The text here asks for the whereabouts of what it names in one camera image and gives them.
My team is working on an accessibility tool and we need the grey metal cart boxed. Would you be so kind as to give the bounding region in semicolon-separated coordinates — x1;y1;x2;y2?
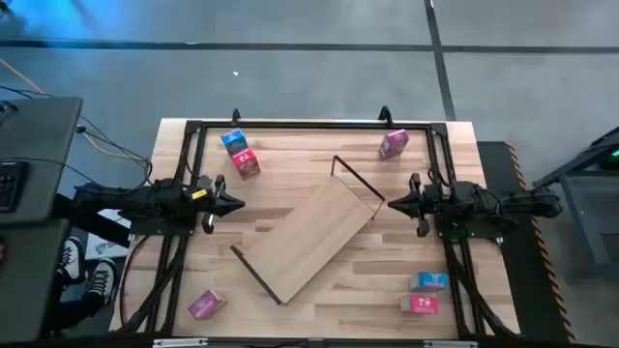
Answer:
531;126;619;280

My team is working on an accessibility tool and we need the silver metal bracket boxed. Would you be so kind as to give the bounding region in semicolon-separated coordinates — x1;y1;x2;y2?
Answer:
423;339;479;348
152;337;209;348

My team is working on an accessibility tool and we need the yellow cable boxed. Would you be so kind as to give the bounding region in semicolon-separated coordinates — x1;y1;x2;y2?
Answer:
0;57;146;163

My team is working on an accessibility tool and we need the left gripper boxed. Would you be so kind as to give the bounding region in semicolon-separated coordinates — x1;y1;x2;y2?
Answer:
191;173;246;236

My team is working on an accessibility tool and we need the black aluminium table frame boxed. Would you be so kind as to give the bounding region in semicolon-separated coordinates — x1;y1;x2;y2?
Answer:
115;119;518;339

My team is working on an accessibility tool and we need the grey desk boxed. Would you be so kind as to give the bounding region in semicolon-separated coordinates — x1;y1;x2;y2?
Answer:
0;96;84;226
0;217;72;344

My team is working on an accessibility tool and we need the black metal bar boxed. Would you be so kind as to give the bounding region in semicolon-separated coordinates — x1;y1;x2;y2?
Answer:
50;192;133;248

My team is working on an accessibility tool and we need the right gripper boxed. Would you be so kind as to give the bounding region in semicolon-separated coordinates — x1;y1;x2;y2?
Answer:
387;172;454;239

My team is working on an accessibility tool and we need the black cable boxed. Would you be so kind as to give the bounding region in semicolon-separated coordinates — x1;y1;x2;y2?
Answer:
0;85;154;189

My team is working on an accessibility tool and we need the person's black white shoe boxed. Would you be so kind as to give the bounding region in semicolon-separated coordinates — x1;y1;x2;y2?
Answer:
60;236;87;285
84;257;119;308

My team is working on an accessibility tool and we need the black keyboard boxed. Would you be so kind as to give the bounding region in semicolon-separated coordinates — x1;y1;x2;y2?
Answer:
0;161;29;214

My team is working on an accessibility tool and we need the blue cereal box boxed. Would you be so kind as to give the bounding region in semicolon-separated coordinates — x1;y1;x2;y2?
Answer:
409;271;450;293
220;128;251;157

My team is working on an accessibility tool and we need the purple cereal box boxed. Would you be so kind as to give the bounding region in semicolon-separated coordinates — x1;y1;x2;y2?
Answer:
378;128;410;160
187;288;227;321

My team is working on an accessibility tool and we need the black mat with striped edge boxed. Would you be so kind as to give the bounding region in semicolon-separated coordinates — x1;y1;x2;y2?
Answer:
476;140;576;344

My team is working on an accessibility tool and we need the white printed paper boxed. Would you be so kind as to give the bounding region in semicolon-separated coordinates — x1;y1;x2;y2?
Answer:
84;208;132;262

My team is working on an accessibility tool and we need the red cereal box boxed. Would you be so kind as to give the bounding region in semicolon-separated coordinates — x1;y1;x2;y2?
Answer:
399;294;440;316
231;147;262;182

